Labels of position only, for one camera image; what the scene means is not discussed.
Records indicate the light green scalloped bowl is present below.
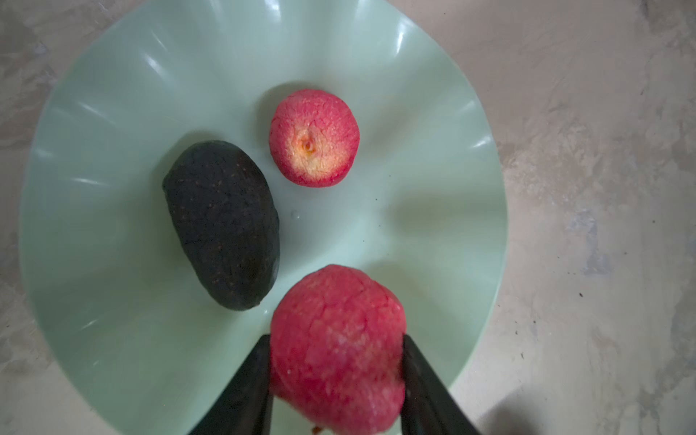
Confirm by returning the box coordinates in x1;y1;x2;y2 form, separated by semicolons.
19;1;508;434

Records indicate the red fake apple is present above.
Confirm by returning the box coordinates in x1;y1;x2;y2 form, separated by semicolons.
269;89;361;188
270;265;407;434

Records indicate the dark fake avocado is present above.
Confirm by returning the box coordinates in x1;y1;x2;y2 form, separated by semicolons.
162;141;280;311

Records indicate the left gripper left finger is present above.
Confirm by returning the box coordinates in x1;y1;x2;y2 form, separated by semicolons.
190;335;274;435

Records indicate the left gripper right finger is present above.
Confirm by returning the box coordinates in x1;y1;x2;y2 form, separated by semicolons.
401;335;480;435

